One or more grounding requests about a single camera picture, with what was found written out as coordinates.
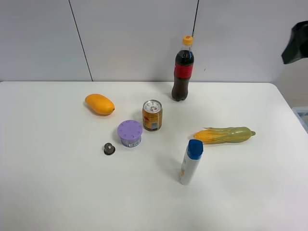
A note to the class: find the cola bottle with orange cap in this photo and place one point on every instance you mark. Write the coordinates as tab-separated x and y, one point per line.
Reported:
183	68

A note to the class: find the gold drink can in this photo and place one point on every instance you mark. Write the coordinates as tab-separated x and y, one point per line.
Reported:
152	115

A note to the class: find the corn cob with husk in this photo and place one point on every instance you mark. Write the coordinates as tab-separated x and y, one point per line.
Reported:
224	135

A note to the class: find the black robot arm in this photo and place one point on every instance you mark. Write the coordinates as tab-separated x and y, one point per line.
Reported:
297	47

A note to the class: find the white bottle with blue cap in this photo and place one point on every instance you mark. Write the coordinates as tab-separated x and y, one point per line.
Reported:
191	160

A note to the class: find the grey coffee capsule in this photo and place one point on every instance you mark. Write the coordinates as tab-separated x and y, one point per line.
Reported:
109	149

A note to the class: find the yellow mango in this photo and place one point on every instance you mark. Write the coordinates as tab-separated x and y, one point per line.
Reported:
100	104

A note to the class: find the purple air freshener jar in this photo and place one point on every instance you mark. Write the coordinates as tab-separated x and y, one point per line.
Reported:
130	132

